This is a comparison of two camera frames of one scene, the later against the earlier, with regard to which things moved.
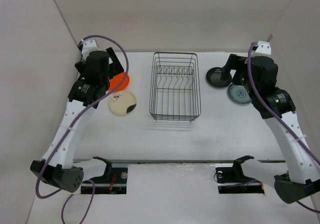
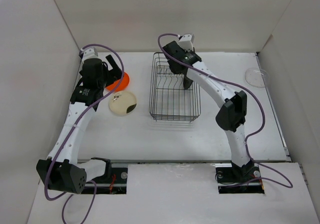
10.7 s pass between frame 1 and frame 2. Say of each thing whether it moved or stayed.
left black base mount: stayed
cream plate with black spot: stayed
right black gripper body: moved
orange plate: stayed
